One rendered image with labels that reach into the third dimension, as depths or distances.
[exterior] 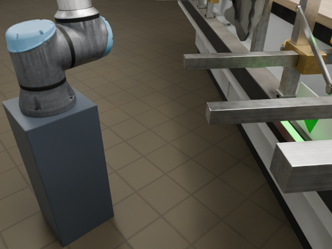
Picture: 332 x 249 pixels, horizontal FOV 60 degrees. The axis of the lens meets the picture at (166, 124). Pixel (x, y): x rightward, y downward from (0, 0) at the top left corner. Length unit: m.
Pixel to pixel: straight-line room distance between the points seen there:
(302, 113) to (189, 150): 1.27
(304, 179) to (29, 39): 0.84
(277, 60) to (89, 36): 0.61
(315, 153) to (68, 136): 0.89
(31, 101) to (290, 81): 0.79
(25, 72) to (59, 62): 0.10
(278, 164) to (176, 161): 1.44
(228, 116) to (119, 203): 1.06
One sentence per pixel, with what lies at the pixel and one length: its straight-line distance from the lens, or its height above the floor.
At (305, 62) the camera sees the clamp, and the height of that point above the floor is 0.85.
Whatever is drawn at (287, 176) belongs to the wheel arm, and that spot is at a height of 0.95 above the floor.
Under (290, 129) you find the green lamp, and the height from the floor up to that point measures 0.70.
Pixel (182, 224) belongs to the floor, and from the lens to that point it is 1.39.
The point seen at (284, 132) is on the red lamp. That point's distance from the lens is 0.76.
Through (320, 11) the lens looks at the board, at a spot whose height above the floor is 0.90.
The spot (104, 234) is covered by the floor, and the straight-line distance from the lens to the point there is 1.38.
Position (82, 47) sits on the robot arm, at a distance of 1.03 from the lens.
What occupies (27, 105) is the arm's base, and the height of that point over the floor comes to 0.64.
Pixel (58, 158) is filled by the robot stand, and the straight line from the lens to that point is 1.08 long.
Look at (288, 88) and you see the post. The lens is 0.88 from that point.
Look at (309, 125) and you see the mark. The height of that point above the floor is 0.72.
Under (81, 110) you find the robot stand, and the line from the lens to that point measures 1.03.
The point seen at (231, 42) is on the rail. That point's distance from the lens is 1.37.
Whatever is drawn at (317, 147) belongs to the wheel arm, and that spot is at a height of 0.96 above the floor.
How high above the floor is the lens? 1.11
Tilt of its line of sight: 34 degrees down
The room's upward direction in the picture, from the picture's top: straight up
